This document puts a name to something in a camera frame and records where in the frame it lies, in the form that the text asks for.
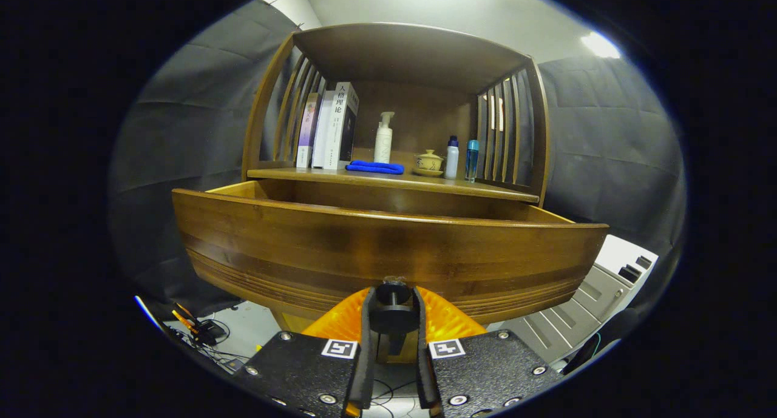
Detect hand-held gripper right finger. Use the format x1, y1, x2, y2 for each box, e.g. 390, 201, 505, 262
413, 286, 562, 418

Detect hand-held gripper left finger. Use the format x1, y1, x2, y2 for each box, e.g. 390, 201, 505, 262
234, 286, 378, 418

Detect black drawer knob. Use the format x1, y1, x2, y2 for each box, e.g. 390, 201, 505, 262
370, 277, 419, 334

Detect brown wooden drawer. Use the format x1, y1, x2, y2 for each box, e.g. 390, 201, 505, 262
171, 178, 609, 328

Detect wooden countertop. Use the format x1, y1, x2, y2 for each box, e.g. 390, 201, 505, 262
246, 148, 541, 203

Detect white drawer unit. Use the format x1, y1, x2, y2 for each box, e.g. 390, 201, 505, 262
489, 234, 659, 364

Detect brown wooden cabinet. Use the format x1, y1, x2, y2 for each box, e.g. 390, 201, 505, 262
242, 22, 550, 364

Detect dark rounded object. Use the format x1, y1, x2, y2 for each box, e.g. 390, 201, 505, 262
562, 308, 641, 376

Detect blue folded cloth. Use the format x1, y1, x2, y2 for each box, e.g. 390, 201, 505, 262
345, 160, 405, 175

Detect beige lidded teacup with saucer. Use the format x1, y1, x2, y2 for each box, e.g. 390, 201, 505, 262
413, 149, 445, 177

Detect white bottle with blue cap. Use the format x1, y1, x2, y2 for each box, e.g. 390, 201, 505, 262
444, 135, 460, 180

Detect clear blue bottle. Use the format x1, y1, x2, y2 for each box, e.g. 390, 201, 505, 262
464, 140, 480, 183

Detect white pump bottle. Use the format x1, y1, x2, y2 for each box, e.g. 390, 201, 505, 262
374, 111, 395, 164

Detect thin white book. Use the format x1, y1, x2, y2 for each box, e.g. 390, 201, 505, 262
311, 90, 336, 169

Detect thick white and black book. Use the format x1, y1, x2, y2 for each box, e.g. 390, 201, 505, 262
324, 81, 360, 170

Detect purple book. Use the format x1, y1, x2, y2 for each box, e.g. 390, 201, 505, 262
296, 92, 321, 169

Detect black backdrop cloth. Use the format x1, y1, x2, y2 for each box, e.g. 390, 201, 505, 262
109, 0, 687, 322

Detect rectangular ceiling light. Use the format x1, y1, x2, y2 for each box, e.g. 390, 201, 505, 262
580, 31, 622, 59

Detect tangled black floor cables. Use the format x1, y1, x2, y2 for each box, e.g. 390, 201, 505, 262
171, 303, 256, 371

